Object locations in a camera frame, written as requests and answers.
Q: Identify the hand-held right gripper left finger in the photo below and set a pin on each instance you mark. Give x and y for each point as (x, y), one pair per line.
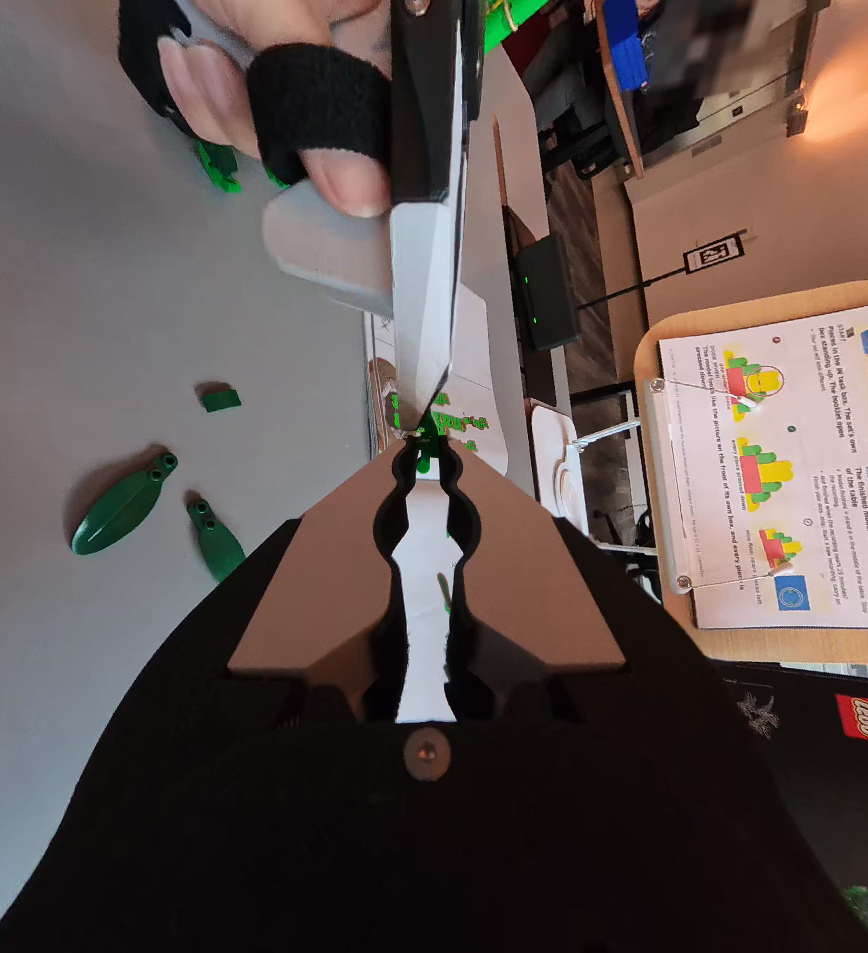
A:
(315, 595)

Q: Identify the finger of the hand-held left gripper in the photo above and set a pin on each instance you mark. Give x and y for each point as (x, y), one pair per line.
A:
(330, 246)
(423, 298)

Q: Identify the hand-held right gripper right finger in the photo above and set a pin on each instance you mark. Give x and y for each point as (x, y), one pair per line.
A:
(546, 595)

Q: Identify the dark green leaf piece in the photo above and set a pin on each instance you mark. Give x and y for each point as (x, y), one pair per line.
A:
(218, 543)
(117, 514)

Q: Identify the bright green small plate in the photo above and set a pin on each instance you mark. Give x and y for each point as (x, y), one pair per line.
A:
(428, 439)

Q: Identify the black bamboo set box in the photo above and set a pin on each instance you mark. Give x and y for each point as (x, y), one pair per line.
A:
(814, 782)

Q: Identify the person's left hand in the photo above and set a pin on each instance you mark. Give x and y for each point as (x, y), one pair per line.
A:
(203, 89)

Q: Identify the open instruction booklet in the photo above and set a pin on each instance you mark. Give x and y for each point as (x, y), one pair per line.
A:
(471, 335)

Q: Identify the green bamboo brick model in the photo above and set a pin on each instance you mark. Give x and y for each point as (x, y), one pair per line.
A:
(508, 22)

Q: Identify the black electronic box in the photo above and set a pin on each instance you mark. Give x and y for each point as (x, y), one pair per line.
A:
(546, 298)

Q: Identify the dark green small plate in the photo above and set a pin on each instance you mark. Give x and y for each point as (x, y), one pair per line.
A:
(219, 400)

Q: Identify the long background table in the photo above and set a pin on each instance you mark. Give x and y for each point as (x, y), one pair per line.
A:
(624, 134)

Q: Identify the blue plastic bin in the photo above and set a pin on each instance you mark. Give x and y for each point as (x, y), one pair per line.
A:
(624, 45)

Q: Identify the white document stand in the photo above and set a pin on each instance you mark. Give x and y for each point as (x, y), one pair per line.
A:
(672, 320)

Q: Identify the black white marker sign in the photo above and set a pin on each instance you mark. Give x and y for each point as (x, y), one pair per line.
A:
(713, 254)

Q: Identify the wall lamp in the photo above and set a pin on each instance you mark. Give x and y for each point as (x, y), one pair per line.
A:
(797, 112)

